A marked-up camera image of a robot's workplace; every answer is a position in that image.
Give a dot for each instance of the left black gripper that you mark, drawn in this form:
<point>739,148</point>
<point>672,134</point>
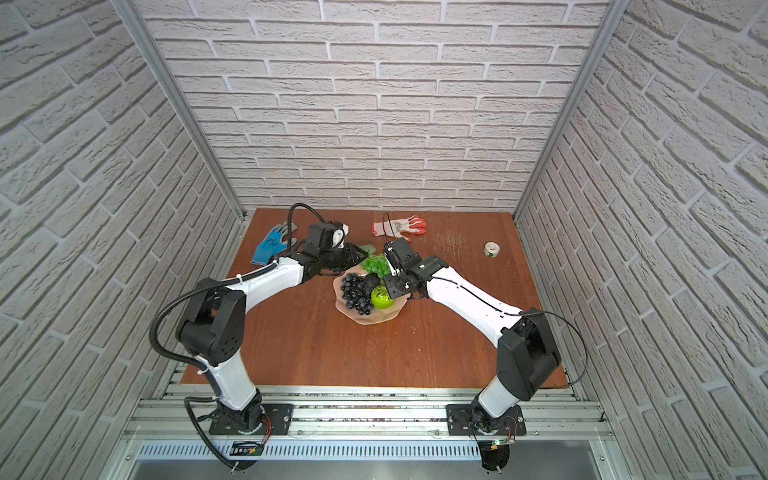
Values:
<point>346,259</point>

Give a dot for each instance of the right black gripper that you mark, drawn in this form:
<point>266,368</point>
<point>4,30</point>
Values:
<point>391,281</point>

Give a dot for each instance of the green grape bunch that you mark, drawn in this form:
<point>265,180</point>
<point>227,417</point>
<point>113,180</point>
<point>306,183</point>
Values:
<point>374,262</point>

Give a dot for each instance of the green custard apple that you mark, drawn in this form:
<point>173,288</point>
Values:
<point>381,299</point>

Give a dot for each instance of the black avocado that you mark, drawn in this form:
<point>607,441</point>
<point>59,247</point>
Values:
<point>369,283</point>

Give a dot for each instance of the dark purple grape bunch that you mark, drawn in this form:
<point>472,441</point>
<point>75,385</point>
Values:
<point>355,299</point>

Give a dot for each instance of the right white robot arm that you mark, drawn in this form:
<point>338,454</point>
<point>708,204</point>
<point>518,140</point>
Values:
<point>526,349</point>

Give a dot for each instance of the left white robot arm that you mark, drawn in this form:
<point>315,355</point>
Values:
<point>212,328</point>

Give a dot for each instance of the pink wavy fruit bowl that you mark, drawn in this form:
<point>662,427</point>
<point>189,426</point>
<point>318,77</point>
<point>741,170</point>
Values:
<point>376,316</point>

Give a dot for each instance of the blue work glove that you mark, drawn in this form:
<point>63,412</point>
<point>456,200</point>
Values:
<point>274,243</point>

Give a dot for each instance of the red white work glove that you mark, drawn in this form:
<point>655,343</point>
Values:
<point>403,228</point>

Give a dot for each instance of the white tape roll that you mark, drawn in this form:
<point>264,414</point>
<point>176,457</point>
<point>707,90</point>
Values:
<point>492,249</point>

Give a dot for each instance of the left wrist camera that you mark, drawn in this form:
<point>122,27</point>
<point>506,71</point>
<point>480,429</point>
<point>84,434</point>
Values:
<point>340,231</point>

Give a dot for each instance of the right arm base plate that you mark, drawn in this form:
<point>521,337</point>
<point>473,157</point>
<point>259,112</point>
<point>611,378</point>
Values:
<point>468,420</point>

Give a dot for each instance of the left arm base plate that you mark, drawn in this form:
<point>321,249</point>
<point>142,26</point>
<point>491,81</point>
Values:
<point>253,420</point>

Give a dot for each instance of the aluminium rail frame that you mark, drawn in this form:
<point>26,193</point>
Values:
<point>371,433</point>

